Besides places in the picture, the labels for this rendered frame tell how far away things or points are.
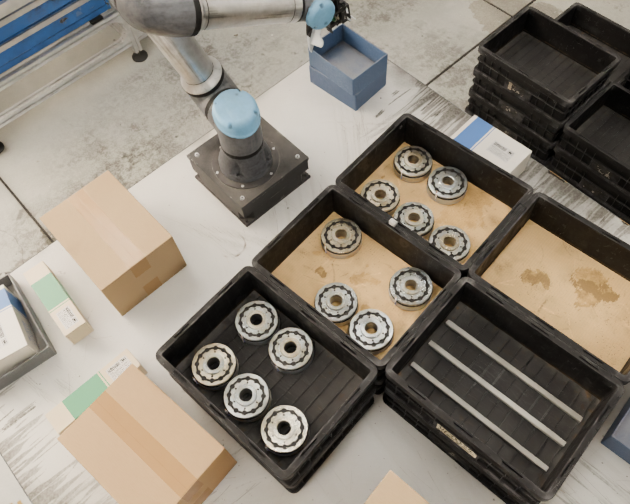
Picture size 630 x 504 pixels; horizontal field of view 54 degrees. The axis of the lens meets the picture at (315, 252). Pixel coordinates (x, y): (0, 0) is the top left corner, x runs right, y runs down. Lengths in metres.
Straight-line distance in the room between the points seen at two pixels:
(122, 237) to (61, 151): 1.51
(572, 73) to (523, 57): 0.19
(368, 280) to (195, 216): 0.58
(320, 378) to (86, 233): 0.72
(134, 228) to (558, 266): 1.07
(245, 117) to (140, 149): 1.45
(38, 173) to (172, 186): 1.27
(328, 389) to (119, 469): 0.48
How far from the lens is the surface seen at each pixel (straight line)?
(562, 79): 2.50
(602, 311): 1.59
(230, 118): 1.58
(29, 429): 1.72
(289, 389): 1.43
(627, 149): 2.50
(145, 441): 1.43
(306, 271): 1.53
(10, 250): 2.90
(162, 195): 1.90
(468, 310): 1.51
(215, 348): 1.45
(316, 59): 2.00
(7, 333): 1.73
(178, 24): 1.32
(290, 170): 1.74
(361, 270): 1.53
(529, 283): 1.57
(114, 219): 1.69
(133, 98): 3.20
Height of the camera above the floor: 2.19
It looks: 61 degrees down
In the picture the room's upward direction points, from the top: 7 degrees counter-clockwise
